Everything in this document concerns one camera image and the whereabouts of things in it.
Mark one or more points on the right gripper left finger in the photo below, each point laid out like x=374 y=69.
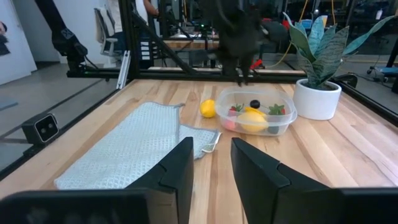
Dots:
x=174 y=186

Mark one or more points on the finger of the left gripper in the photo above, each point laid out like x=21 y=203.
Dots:
x=247 y=71
x=237 y=71

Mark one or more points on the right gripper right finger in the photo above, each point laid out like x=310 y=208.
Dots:
x=273 y=193

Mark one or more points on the red strawberry with green leaves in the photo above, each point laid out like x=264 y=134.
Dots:
x=276 y=110
x=233 y=111

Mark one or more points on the small yellow banana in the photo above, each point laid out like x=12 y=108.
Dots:
x=255 y=111

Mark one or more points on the large yellow lemon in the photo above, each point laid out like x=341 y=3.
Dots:
x=252 y=122

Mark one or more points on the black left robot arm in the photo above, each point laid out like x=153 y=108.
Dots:
x=236 y=12

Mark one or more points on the clear plastic tupperware container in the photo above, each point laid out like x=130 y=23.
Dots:
x=224 y=99

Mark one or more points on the small yellow lemon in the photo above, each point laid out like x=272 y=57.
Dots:
x=207 y=109

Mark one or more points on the wooden background workbench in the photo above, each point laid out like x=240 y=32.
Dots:
x=186 y=44

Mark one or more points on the grey waffle dish cloth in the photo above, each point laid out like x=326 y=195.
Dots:
x=133 y=146

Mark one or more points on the white plant pot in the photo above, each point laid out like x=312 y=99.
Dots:
x=317 y=102

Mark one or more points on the green snake plant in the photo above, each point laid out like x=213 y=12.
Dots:
x=323 y=53

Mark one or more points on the silver aluminium extrusion bar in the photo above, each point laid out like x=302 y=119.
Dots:
x=123 y=70

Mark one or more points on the person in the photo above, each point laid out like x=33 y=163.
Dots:
x=115 y=15

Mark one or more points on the white office chair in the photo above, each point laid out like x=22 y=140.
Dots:
x=104 y=37

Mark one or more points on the small black stereo camera box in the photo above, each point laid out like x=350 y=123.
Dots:
x=40 y=128

